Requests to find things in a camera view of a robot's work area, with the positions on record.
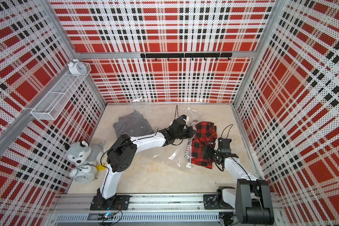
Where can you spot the yellow small block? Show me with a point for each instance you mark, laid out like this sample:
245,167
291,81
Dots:
101,167

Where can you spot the black hook rail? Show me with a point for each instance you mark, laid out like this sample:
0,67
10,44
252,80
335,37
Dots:
186,55

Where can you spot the red black plaid shirt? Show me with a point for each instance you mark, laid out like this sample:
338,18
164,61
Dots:
206,134

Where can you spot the grey husky plush toy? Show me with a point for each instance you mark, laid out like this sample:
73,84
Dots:
82,153

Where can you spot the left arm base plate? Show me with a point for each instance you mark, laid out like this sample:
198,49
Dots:
114,203

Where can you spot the aluminium mounting rail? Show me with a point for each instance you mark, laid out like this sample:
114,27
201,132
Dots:
151,202

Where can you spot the white alarm clock on shelf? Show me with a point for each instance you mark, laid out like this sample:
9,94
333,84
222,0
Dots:
76,67

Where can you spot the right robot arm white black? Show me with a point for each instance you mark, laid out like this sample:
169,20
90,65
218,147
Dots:
251,198

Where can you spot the clear plastic vacuum bag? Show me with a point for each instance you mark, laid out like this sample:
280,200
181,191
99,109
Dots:
200,149

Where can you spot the white alarm clock on floor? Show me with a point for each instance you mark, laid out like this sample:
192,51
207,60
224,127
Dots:
83,173

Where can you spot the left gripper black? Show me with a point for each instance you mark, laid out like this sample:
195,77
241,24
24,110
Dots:
190,134

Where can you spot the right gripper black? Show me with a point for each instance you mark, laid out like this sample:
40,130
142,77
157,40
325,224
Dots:
209,153

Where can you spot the electronics board with cables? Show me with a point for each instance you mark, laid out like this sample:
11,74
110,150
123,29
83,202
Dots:
105,219

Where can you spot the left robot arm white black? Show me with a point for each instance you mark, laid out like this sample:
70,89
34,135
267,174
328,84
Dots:
123,151

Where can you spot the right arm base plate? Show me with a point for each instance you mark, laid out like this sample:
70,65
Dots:
215,202

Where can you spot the white wire mesh shelf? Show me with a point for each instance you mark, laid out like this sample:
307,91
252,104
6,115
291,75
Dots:
53,103

